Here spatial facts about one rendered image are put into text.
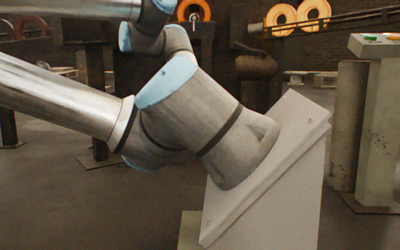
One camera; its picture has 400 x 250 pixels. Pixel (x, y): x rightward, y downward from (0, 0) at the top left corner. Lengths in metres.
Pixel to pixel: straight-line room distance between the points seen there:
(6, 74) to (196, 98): 0.40
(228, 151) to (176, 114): 0.12
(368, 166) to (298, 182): 0.73
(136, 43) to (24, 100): 0.34
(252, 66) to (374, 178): 0.77
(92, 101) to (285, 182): 0.45
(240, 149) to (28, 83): 0.46
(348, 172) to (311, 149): 0.87
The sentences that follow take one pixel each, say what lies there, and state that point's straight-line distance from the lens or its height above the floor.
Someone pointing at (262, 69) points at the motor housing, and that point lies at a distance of 1.70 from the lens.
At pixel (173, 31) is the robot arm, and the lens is 1.01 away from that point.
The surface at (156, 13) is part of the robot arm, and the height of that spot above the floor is 0.65.
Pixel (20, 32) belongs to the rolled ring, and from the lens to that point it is 2.12.
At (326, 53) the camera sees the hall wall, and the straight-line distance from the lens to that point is 8.46.
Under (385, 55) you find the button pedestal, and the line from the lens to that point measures 1.24.
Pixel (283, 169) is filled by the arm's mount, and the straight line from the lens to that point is 0.58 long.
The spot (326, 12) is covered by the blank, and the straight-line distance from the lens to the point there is 1.66.
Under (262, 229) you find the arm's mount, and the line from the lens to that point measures 0.63.
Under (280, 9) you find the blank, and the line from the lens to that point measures 1.74.
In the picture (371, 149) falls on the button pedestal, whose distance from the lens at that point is 1.29.
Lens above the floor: 0.57
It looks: 13 degrees down
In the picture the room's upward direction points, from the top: straight up
